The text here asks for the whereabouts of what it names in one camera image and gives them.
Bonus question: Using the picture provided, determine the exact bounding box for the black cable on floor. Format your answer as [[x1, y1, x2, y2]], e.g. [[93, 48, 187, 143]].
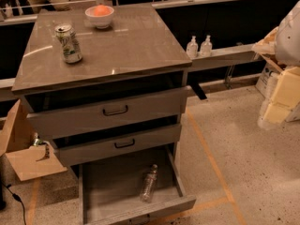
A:
[[2, 183, 28, 225]]

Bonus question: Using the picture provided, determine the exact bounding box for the left sanitizer pump bottle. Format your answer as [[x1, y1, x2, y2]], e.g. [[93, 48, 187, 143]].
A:
[[186, 36, 198, 59]]

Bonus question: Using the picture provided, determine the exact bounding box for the middle grey drawer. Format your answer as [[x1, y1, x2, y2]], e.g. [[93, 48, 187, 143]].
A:
[[54, 124, 182, 167]]

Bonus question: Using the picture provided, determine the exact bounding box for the orange fruit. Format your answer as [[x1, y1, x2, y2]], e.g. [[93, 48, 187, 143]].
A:
[[94, 5, 111, 16]]

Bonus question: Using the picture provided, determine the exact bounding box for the grey drawer cabinet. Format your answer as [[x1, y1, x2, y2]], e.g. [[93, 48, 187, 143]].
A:
[[11, 4, 197, 225]]

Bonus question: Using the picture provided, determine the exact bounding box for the sanitizer pump bottle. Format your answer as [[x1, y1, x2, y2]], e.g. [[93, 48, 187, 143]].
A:
[[186, 36, 198, 59], [200, 35, 212, 57]]

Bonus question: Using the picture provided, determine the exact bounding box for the white bowl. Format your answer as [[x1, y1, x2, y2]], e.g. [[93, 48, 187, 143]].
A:
[[85, 6, 114, 29]]

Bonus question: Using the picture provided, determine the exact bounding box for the clear plastic water bottle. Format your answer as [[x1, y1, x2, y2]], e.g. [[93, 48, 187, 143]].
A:
[[140, 164, 158, 203]]

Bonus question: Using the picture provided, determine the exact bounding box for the right sanitizer pump bottle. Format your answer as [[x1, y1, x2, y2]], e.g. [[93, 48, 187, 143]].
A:
[[200, 35, 212, 57]]

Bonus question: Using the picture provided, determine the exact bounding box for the bottom open grey drawer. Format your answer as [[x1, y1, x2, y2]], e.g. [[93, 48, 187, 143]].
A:
[[79, 146, 196, 225]]

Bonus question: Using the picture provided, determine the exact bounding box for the green white soda can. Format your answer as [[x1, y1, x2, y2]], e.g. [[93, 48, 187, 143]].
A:
[[54, 23, 83, 64]]

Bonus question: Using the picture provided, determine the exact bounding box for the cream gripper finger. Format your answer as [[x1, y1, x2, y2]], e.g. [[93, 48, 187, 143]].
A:
[[263, 103, 291, 124], [271, 67, 300, 110]]

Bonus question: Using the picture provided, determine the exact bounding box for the white corovan cardboard box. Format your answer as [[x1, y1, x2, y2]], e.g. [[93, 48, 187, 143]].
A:
[[255, 57, 282, 97]]

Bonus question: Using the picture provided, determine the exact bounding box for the top grey drawer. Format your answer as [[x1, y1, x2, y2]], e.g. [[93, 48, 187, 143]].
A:
[[27, 87, 188, 139]]

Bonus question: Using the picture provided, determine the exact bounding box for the brown cardboard box left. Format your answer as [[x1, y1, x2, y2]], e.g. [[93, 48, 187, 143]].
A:
[[0, 100, 67, 181]]

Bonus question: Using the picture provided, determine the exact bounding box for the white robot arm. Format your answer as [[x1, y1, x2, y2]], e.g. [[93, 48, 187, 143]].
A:
[[263, 1, 300, 124]]

